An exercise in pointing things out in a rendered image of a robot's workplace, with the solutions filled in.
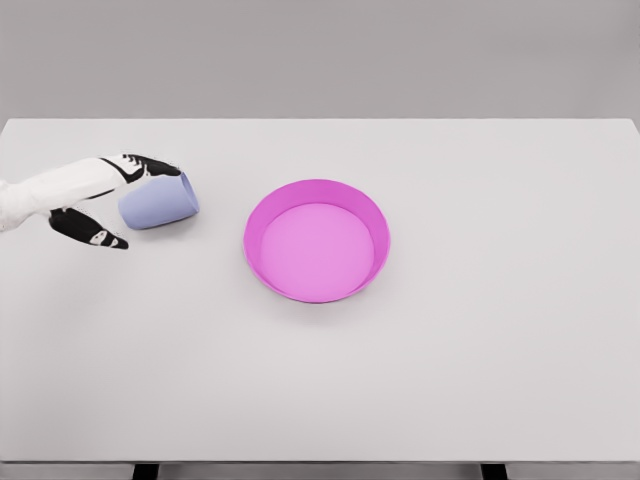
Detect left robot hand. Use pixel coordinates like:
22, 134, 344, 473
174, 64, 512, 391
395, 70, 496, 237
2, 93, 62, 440
23, 153, 182, 252

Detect lavender cup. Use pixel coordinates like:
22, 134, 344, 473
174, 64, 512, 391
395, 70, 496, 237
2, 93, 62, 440
117, 171, 201, 232

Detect pink round plate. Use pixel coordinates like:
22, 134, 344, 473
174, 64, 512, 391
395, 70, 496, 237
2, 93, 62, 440
243, 178, 392, 305

